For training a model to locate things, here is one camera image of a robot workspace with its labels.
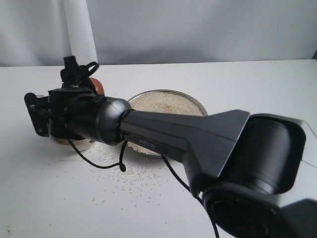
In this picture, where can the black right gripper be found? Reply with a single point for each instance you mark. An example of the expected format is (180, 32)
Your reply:
(73, 108)

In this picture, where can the brown wooden cup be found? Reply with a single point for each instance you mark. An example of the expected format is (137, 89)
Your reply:
(98, 86)

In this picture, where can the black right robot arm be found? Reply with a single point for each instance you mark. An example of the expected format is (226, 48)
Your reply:
(255, 175)

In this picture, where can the rice in white bowl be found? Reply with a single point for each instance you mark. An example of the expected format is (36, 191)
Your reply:
(66, 141)

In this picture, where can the white ceramic bowl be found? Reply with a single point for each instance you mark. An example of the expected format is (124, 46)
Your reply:
(87, 145)

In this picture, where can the spilled rice grains on table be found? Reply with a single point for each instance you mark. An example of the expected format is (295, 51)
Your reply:
(145, 177)

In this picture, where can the rice in steel tray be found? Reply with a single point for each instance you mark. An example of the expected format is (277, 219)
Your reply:
(168, 102)

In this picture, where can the white backdrop curtain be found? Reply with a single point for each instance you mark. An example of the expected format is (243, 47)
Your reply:
(43, 32)

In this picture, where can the round steel tray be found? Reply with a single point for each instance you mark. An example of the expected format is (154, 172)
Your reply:
(203, 109)

